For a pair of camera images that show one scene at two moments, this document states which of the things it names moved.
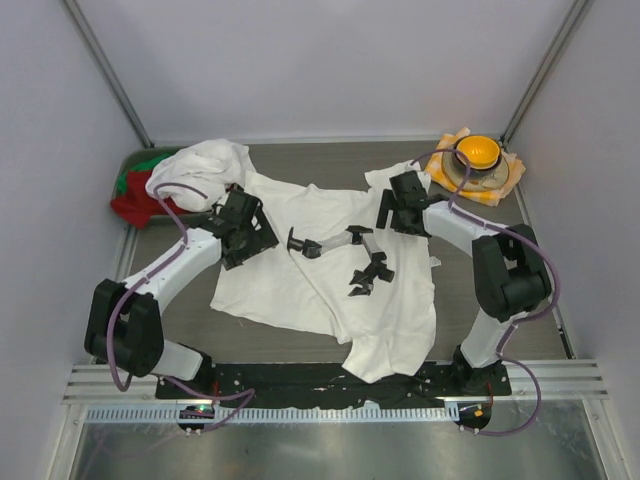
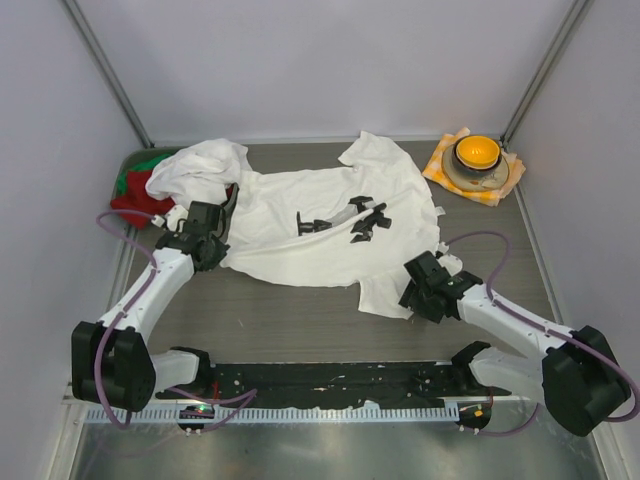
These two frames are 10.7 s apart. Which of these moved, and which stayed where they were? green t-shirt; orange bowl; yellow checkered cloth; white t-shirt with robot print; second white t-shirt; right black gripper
Moved: white t-shirt with robot print; right black gripper
Stayed: yellow checkered cloth; orange bowl; second white t-shirt; green t-shirt
